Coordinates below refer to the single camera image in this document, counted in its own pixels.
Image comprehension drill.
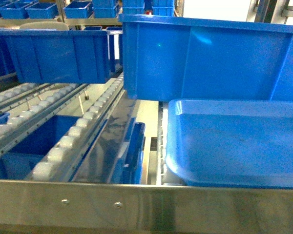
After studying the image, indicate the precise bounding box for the steel roller conveyor rack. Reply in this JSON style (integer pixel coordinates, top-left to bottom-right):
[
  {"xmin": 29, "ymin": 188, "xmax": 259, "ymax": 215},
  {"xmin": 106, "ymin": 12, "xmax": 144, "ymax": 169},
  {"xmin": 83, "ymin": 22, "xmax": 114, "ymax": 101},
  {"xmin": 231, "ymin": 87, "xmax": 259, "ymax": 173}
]
[{"xmin": 0, "ymin": 76, "xmax": 293, "ymax": 234}]

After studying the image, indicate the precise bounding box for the blue crate on left conveyor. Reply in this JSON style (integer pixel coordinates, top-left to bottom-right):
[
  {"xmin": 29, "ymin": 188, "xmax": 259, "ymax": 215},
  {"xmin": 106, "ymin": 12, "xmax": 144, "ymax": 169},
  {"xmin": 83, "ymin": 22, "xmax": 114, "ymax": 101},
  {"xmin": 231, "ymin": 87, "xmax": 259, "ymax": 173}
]
[{"xmin": 0, "ymin": 28, "xmax": 110, "ymax": 84}]

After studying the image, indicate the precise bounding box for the large blue crate behind tray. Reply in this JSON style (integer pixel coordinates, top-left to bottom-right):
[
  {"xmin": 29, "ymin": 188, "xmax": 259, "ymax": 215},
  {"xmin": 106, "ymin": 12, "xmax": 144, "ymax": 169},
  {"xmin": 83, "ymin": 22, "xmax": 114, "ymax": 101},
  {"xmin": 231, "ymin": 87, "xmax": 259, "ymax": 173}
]
[{"xmin": 119, "ymin": 14, "xmax": 293, "ymax": 101}]

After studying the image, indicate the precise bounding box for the blue plastic tray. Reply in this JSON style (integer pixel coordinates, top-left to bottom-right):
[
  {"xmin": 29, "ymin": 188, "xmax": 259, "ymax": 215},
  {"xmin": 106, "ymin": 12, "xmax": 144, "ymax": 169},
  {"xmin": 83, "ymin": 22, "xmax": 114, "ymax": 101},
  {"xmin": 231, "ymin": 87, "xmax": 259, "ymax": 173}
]
[{"xmin": 166, "ymin": 99, "xmax": 293, "ymax": 189}]

